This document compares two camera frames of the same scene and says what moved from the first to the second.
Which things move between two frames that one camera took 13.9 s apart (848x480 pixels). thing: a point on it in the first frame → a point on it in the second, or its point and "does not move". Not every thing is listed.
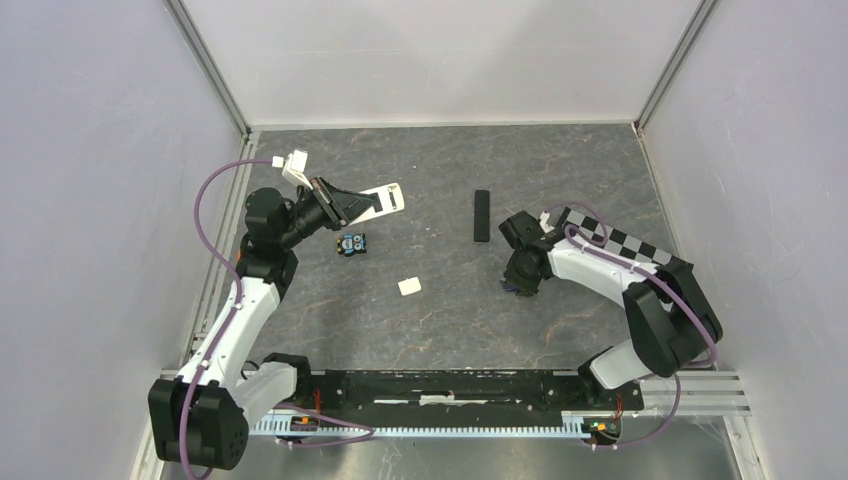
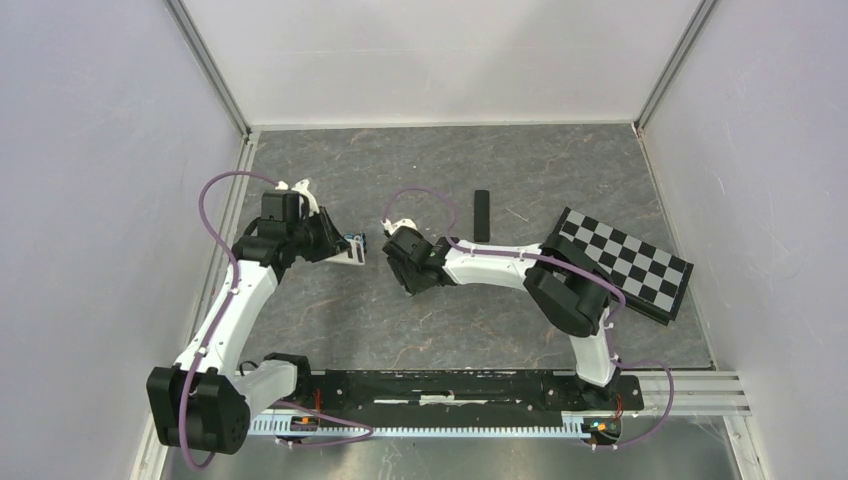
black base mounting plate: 468,394 does not move
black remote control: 482,216 does not move
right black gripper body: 517,274 → 408,276
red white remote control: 391,200 → 356,253
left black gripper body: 337,215 → 314,237
